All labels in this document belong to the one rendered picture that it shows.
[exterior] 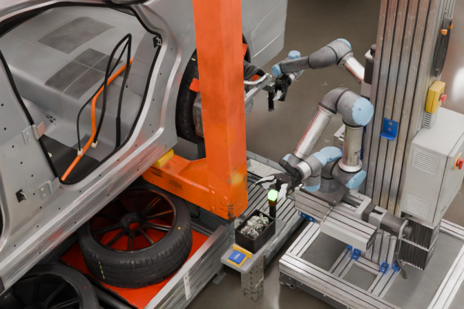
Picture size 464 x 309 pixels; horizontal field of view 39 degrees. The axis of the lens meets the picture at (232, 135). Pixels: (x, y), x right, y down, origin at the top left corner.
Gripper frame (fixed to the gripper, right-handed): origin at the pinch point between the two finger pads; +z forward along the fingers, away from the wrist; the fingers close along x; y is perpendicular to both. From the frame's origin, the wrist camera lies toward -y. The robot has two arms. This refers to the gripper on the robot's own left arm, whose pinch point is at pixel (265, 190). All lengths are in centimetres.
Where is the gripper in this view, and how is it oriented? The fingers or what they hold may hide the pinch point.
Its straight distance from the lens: 290.8
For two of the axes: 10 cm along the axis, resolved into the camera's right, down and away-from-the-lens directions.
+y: 1.3, 8.3, 5.5
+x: -6.3, -3.6, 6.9
